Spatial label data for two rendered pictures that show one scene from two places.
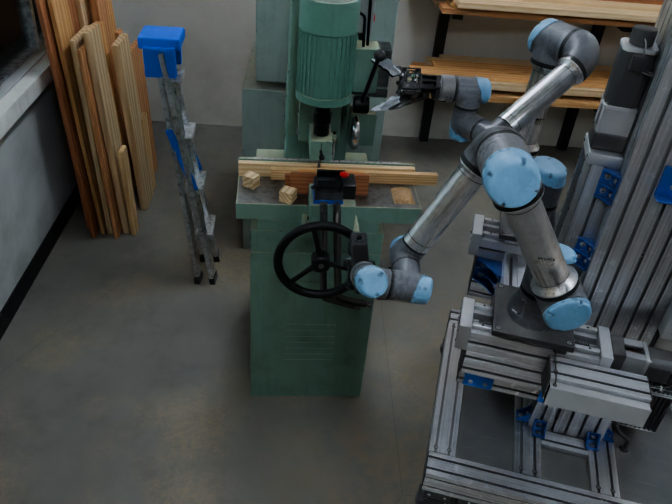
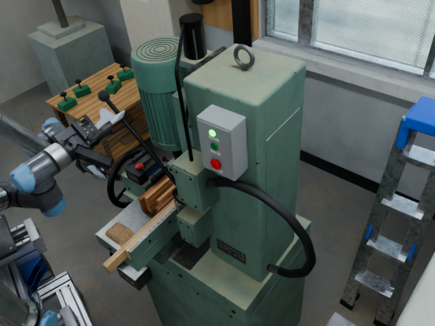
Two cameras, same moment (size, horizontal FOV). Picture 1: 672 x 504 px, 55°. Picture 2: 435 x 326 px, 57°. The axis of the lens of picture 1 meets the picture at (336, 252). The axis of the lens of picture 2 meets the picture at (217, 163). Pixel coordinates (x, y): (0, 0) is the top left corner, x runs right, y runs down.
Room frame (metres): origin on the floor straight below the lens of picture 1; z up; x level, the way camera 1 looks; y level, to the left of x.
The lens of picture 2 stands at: (2.82, -0.51, 2.01)
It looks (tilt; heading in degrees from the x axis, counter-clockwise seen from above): 42 degrees down; 139
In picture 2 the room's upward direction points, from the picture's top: 7 degrees counter-clockwise
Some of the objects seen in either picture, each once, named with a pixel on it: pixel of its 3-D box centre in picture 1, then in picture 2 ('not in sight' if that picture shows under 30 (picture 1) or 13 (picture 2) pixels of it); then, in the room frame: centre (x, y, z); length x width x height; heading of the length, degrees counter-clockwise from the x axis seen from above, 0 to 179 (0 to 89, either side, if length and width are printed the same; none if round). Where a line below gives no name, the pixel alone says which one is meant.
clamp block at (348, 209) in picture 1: (330, 206); (147, 178); (1.75, 0.03, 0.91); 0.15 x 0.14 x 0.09; 97
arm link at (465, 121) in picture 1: (467, 123); (43, 196); (1.84, -0.36, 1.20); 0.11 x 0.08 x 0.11; 35
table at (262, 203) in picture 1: (328, 204); (164, 194); (1.83, 0.04, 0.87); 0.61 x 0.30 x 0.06; 97
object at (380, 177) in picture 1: (354, 176); (166, 213); (1.95, -0.04, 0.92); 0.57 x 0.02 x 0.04; 97
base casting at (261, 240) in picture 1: (313, 197); (217, 233); (2.06, 0.10, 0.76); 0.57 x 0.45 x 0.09; 7
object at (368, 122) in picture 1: (361, 126); (195, 223); (2.14, -0.05, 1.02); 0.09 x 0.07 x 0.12; 97
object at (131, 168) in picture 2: (334, 187); (142, 165); (1.75, 0.02, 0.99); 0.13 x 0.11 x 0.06; 97
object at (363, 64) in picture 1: (365, 66); (195, 180); (2.17, -0.04, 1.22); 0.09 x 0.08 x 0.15; 7
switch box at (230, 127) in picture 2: (364, 4); (223, 143); (2.27, -0.02, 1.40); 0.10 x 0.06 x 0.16; 7
